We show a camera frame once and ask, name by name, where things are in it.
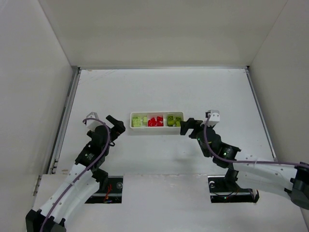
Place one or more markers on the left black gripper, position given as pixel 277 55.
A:
pixel 116 128

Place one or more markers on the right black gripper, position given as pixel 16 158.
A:
pixel 193 126

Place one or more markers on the light green duplo brick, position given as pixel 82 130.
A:
pixel 136 121

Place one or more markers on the dark green duplo brick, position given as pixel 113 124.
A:
pixel 170 121

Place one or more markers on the pale green duplo brick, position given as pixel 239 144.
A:
pixel 145 121

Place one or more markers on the red lego slope piece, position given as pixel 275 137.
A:
pixel 160 121

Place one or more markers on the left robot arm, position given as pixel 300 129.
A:
pixel 83 180

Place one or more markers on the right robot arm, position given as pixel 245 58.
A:
pixel 287 179

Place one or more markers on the red arch lego piece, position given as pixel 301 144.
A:
pixel 152 122

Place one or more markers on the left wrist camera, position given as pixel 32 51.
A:
pixel 91 121

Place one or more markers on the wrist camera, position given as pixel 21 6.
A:
pixel 212 117
pixel 91 121

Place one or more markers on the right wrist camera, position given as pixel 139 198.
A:
pixel 212 117

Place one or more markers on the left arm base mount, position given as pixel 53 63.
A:
pixel 110 189

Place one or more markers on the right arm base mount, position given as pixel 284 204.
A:
pixel 224 189

